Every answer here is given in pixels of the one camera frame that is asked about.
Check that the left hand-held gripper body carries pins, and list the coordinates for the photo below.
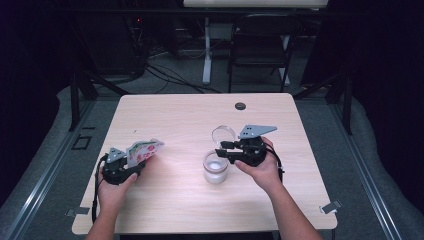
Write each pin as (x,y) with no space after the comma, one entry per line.
(115,171)

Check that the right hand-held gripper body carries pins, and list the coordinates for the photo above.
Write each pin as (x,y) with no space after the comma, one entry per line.
(253,151)

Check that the pink and white plastic bag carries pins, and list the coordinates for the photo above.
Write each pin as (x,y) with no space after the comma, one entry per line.
(145,151)

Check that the clear jar with hinged lid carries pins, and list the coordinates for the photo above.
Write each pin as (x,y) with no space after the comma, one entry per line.
(216,175)

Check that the person's left hand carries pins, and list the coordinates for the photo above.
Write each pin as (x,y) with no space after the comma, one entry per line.
(111,196)

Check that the person's right hand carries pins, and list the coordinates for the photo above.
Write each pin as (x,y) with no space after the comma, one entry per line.
(266,176)

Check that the grey tape strip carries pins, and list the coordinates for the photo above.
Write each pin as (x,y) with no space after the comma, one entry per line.
(80,211)
(330,206)

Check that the black metal stand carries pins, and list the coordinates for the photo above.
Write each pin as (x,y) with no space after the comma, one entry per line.
(347,106)
(74,100)

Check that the white desk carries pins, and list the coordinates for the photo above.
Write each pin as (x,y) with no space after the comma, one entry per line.
(207,50)

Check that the black folding chair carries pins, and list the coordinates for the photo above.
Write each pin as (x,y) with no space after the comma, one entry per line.
(260,43)

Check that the black equipment cabinet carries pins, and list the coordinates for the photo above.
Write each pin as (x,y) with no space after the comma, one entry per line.
(110,46)

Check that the metal floor rail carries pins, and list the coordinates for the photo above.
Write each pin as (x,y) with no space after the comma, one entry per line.
(40,186)
(366,173)

